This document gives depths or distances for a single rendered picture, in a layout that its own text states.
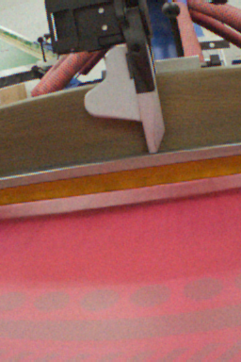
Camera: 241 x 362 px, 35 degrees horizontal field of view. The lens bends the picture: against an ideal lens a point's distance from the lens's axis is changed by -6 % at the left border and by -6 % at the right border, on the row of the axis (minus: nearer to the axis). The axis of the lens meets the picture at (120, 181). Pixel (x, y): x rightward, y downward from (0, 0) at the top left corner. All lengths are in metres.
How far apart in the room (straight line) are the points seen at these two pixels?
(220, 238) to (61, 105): 0.18
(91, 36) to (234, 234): 0.19
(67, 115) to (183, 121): 0.10
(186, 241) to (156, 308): 0.08
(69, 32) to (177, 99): 0.11
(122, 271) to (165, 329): 0.07
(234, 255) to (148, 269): 0.05
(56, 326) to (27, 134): 0.20
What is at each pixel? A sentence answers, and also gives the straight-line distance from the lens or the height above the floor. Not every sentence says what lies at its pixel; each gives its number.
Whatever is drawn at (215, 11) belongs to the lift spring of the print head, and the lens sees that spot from 1.02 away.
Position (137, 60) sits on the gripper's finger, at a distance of 0.30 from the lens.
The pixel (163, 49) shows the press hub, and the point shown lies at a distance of 1.13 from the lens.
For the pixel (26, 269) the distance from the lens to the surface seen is 0.28.
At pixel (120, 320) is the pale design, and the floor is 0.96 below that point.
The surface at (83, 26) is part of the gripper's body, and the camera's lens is 0.33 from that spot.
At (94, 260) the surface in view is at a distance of 0.27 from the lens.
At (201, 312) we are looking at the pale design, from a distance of 0.20.
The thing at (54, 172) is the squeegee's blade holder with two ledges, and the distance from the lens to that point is 0.35.
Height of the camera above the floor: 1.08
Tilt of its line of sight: 16 degrees down
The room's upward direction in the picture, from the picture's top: 11 degrees counter-clockwise
